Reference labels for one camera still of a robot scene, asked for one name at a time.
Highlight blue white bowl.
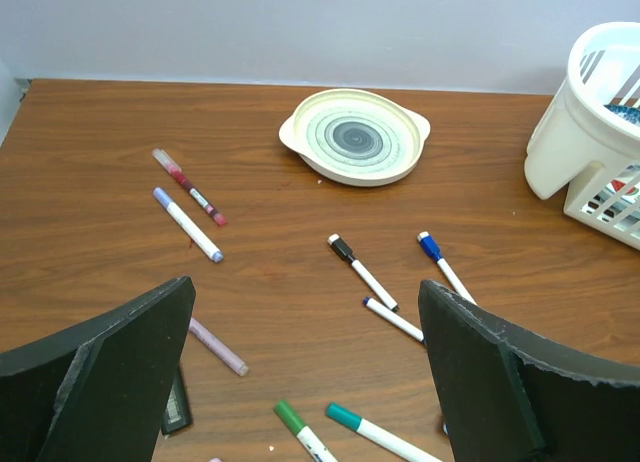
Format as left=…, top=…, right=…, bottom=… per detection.
left=605, top=104, right=640, bottom=126

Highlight white marker dark blue cap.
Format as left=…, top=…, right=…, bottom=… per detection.
left=363, top=297, right=425, bottom=344

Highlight pink highlighter pen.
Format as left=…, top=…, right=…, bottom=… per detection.
left=189, top=317, right=249, bottom=377

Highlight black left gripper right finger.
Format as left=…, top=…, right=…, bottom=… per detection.
left=418, top=280, right=639, bottom=461

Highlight cream plate with spiral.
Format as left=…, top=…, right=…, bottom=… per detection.
left=279, top=89, right=431, bottom=187

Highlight white pen lavender cap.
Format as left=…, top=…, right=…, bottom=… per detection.
left=153, top=187, right=224, bottom=263

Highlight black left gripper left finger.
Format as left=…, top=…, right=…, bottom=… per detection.
left=1, top=276, right=196, bottom=461

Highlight white marker black cap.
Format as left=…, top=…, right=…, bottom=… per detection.
left=327, top=234, right=399, bottom=312

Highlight white marker green cap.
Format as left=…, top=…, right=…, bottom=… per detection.
left=273, top=399, right=337, bottom=462

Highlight white plastic basket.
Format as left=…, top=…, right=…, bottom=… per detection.
left=524, top=22, right=639, bottom=248

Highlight white marker teal cap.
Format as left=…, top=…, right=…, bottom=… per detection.
left=326, top=403, right=441, bottom=462

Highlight white plate red shapes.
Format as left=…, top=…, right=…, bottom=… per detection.
left=589, top=166, right=640, bottom=228

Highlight black purple highlighter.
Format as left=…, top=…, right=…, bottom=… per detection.
left=161, top=365, right=193, bottom=438

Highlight red transparent pen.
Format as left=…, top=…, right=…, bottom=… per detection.
left=152, top=148, right=227, bottom=226

